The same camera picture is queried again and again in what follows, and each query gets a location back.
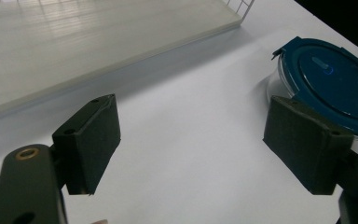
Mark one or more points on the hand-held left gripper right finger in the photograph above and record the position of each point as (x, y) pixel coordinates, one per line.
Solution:
(304, 146)

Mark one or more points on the round glass container blue lid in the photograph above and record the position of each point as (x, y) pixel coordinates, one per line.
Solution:
(338, 84)

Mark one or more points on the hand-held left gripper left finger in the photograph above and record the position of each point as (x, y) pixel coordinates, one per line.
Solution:
(88, 143)

